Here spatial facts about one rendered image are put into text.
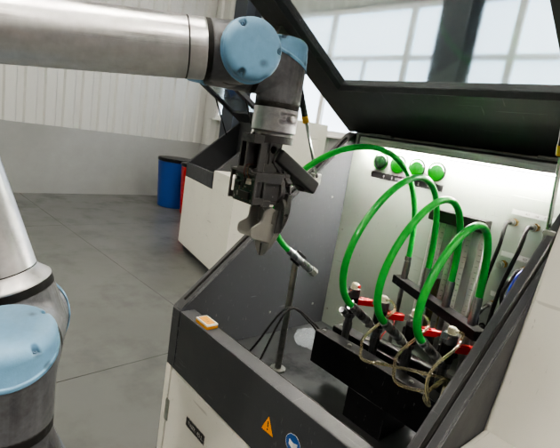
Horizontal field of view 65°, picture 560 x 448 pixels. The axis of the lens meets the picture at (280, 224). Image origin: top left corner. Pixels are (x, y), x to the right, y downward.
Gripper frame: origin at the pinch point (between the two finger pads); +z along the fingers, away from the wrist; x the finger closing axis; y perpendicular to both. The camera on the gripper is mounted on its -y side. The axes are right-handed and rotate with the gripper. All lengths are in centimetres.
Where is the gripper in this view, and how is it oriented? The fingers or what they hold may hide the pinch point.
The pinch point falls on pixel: (264, 247)
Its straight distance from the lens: 79.9
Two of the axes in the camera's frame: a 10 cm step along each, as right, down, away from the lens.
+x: 6.5, 2.5, -7.2
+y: -7.5, 0.2, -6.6
